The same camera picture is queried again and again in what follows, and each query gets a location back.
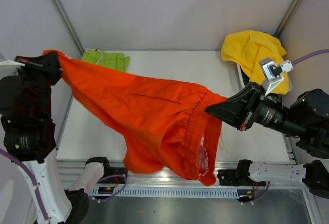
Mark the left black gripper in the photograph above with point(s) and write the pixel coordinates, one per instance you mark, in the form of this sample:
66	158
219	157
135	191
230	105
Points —
49	62

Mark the aluminium corner post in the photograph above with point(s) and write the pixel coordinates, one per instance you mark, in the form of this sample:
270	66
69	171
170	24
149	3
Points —
68	25
292	8

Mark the right aluminium corner post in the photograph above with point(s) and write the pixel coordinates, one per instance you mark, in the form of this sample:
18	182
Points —
292	8

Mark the white slotted cable duct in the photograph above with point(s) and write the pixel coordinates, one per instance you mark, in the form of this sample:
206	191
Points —
137	191

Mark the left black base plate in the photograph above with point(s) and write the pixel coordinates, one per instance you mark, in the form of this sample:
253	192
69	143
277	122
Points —
117	171

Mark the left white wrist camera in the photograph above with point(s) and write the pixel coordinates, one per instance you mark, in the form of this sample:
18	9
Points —
9	68

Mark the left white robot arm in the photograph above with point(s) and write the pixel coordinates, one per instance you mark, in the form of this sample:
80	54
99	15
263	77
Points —
29	139

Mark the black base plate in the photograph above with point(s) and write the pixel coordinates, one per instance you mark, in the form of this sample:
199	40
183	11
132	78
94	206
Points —
229	177
117	171

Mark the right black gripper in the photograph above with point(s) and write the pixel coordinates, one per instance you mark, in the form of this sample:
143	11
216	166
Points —
238	110

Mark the lime green shorts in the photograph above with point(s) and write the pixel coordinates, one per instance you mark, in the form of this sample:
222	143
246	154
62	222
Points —
115	60

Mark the left aluminium corner post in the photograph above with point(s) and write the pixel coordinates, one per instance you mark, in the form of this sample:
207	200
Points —
68	25

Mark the orange shorts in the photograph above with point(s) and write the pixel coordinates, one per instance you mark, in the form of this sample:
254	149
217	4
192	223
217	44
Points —
164	122

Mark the yellow shorts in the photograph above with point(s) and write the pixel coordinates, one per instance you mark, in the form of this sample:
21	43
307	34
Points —
247	48

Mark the aluminium mounting rail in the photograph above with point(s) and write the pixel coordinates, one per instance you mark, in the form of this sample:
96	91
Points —
70	170

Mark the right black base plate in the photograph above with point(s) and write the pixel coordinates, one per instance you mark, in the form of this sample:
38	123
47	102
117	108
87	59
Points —
229	177

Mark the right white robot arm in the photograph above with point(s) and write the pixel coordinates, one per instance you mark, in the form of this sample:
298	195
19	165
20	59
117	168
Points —
306	120

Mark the white plastic bin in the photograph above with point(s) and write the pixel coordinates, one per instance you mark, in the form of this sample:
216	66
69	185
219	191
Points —
243	78

